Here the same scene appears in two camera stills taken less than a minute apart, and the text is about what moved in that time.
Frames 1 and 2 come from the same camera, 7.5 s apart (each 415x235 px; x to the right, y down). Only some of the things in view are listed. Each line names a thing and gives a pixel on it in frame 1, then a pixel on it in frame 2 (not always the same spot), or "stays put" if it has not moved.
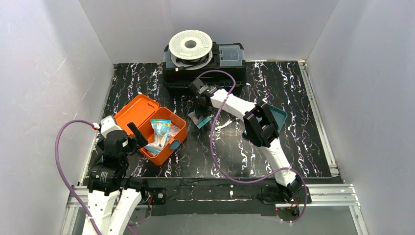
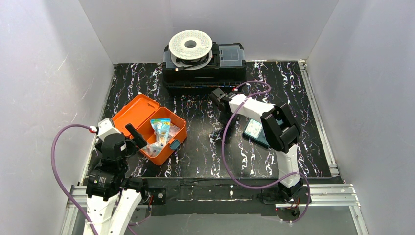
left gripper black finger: x=140 y=138 stays put
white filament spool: x=191 y=49 stays put
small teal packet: x=199 y=122 to x=152 y=149
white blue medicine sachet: x=174 y=130 stays put
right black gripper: x=201 y=113 to x=222 y=108
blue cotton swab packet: x=161 y=128 stays put
